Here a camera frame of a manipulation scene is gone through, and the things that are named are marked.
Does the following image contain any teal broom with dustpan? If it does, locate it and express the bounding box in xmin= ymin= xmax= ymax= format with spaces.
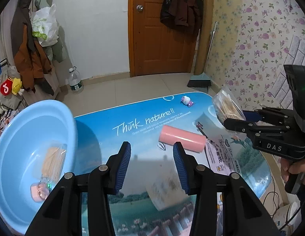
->
xmin=187 ymin=21 xmax=218 ymax=89

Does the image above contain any light blue plastic basin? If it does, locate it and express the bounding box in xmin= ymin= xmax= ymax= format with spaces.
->
xmin=0 ymin=100 xmax=78 ymax=234

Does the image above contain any person's right hand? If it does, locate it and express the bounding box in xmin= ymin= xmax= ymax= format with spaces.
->
xmin=280 ymin=158 xmax=305 ymax=183

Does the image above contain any pink cylindrical roll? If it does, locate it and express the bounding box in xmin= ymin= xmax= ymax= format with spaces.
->
xmin=159 ymin=125 xmax=206 ymax=153

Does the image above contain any yellow white tissue pack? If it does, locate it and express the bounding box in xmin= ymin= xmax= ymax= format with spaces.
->
xmin=146 ymin=169 xmax=189 ymax=211

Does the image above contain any dark brown hanging jacket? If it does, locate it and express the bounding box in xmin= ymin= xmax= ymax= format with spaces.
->
xmin=160 ymin=0 xmax=204 ymax=35

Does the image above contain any black power cable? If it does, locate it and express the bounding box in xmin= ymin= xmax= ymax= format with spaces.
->
xmin=261 ymin=174 xmax=305 ymax=231

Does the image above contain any pink earbud case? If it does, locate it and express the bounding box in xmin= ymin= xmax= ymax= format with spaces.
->
xmin=30 ymin=182 xmax=50 ymax=202

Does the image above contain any clear toothpick box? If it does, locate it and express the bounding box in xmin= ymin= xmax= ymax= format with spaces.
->
xmin=36 ymin=143 xmax=67 ymax=184

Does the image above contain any large clear water bottle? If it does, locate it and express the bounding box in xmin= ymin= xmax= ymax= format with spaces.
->
xmin=68 ymin=67 xmax=83 ymax=93

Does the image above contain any brown wooden door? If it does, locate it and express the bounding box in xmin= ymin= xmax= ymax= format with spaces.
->
xmin=128 ymin=0 xmax=196 ymax=77

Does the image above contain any red TikTok plush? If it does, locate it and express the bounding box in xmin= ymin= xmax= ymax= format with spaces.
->
xmin=0 ymin=78 xmax=13 ymax=96

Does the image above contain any white bucket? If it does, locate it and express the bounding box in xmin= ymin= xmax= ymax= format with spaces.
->
xmin=273 ymin=201 xmax=299 ymax=229

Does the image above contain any white green plastic bag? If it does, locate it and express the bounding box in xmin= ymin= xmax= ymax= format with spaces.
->
xmin=30 ymin=4 xmax=58 ymax=47

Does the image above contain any brown orange hanging coat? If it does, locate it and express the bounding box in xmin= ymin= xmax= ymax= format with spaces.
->
xmin=11 ymin=0 xmax=54 ymax=96

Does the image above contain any yellow plush toy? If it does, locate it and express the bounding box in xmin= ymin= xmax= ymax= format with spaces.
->
xmin=11 ymin=78 xmax=25 ymax=96

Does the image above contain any cotton swab bag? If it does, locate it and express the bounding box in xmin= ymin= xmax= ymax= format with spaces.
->
xmin=212 ymin=86 xmax=246 ymax=125

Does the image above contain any Hello Kitty figurine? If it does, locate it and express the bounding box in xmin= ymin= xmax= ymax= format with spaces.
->
xmin=181 ymin=95 xmax=194 ymax=108

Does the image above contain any printed paper leaflet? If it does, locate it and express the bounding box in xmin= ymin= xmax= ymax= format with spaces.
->
xmin=194 ymin=113 xmax=243 ymax=175

